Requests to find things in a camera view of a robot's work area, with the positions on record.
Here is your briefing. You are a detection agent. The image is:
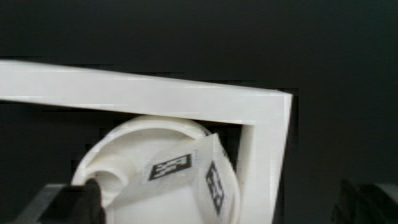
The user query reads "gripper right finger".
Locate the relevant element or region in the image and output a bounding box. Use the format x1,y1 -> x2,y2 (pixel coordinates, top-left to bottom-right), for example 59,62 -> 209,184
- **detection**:
331,180 -> 398,224

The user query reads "white stool leg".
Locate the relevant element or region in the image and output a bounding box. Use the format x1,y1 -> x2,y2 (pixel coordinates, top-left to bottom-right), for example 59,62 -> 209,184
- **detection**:
109,134 -> 241,224

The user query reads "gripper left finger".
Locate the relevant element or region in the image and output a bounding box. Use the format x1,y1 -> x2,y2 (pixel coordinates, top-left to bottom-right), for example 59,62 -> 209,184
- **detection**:
13,179 -> 107,224

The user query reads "white round stool seat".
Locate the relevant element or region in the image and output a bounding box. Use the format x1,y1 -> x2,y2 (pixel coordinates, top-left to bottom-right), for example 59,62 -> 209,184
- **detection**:
70,115 -> 246,224

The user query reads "white L-shaped fence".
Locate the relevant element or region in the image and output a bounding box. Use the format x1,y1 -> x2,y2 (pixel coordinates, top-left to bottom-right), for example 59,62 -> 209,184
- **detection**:
0,60 -> 292,224

